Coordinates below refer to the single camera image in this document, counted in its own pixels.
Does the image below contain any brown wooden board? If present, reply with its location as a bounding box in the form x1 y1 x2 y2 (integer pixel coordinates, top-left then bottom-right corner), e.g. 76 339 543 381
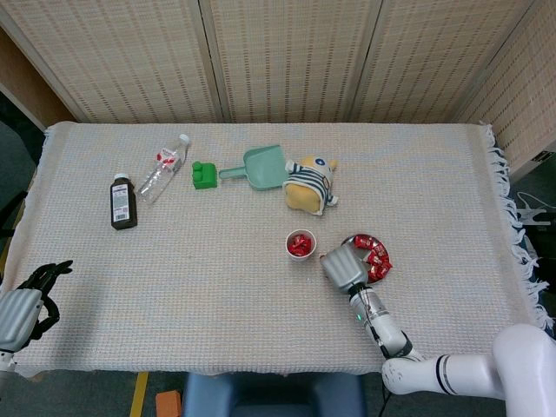
0 25 77 131

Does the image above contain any white clamp stand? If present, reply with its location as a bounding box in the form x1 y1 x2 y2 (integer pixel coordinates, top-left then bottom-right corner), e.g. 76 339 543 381
515 192 549 227

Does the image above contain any green toy block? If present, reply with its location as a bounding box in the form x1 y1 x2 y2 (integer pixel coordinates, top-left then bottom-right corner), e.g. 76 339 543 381
190 161 220 191

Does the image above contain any woven folding screen panel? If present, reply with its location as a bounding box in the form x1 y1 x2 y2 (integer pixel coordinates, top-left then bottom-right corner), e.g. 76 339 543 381
453 0 556 179
349 0 544 125
198 0 386 125
0 0 225 125

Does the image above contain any black equipment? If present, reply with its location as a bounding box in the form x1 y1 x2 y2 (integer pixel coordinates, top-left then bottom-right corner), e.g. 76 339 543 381
523 223 556 279
0 190 27 239

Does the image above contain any orange block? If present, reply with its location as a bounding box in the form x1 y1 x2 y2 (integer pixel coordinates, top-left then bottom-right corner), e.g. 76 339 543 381
155 389 182 417

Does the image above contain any white paper cup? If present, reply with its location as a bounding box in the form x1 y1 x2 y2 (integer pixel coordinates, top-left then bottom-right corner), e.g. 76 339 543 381
284 228 317 263

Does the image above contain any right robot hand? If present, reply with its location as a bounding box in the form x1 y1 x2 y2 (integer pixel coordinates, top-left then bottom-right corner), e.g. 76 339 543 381
320 246 370 295

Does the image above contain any brown medicine bottle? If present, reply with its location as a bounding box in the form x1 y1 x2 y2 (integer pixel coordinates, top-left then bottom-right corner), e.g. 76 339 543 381
109 172 139 231

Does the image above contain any yellow striped plush toy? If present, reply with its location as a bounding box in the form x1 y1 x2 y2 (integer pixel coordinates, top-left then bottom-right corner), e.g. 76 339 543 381
281 154 341 217

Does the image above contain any silver bowl of red candies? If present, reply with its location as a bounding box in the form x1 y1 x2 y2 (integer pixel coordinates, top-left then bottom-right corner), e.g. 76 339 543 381
338 233 394 286

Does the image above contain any woven beige tablecloth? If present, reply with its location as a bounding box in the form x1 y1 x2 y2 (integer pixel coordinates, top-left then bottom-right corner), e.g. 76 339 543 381
7 120 556 379

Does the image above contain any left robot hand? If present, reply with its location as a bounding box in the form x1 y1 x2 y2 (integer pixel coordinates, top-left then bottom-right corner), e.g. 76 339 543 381
0 259 74 352

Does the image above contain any teal plastic scoop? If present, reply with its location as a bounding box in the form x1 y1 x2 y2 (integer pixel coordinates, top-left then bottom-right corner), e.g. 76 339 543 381
217 144 291 193

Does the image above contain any clear plastic water bottle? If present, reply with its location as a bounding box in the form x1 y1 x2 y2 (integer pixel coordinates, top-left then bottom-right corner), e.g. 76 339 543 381
135 134 192 204

